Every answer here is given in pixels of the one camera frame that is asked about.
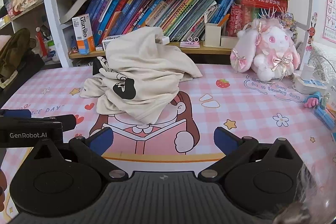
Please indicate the pink white plush bunny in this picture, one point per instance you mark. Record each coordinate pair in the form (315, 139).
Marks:
(273, 48)

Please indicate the white plugged-in adapter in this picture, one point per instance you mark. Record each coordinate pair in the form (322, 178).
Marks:
(307, 71)

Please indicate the olive cloth bag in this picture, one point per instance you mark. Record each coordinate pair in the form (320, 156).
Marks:
(14, 53)

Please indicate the white power strip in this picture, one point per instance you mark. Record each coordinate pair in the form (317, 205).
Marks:
(311, 86)

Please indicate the pink binder clips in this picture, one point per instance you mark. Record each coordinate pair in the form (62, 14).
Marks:
(190, 43)

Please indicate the white side shelf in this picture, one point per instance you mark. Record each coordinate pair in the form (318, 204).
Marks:
(23, 12)

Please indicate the pink checked desk mat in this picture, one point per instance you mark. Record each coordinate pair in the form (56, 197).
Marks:
(249, 113)

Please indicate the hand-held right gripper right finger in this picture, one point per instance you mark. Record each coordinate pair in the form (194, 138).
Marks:
(225, 138)

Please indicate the dark bag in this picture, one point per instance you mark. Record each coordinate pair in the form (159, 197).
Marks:
(23, 74)

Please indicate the tall white orange box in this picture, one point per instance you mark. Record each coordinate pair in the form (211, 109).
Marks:
(83, 35)

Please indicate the white knitted cloth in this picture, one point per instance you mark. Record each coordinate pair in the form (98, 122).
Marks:
(325, 61)

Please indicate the cream pen holder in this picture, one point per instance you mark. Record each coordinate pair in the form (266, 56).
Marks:
(212, 35)

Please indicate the cream printed t-shirt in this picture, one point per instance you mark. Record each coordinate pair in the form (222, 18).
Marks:
(147, 69)

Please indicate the thick grey book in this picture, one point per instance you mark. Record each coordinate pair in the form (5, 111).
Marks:
(76, 7)

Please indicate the colourful small figurine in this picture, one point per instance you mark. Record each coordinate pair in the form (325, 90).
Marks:
(288, 23)

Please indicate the white green bottle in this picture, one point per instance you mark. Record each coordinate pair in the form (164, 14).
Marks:
(53, 52)

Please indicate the fluffy grey sleeve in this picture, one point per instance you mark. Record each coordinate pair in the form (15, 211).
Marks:
(312, 200)

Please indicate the row of colourful books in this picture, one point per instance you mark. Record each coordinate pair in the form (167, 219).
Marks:
(157, 8)

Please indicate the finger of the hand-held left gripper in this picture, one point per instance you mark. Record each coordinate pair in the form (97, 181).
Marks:
(15, 113)
(67, 121)

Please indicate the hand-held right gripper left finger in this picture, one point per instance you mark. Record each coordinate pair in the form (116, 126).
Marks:
(101, 139)

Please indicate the red cartoon wall sticker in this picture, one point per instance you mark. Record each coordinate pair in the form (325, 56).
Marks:
(311, 32)

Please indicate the blue packet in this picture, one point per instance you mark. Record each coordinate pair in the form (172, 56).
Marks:
(325, 115)

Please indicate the small white orange box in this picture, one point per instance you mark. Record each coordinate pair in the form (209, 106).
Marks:
(109, 41)

